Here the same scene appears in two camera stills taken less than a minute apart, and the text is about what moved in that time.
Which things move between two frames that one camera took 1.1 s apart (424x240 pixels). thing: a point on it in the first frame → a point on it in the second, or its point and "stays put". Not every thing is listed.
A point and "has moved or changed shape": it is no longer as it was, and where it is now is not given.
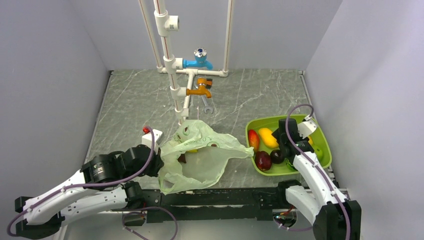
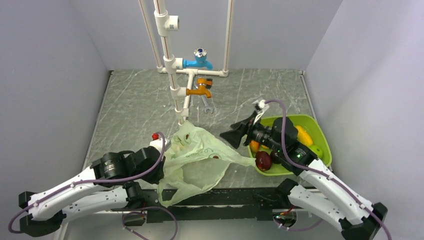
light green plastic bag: (196, 156) has moved or changed shape
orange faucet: (202, 85) stays put
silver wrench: (207, 107) stays put
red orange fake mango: (253, 139) stays put
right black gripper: (277, 135) → (234, 136)
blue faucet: (200, 60) stays put
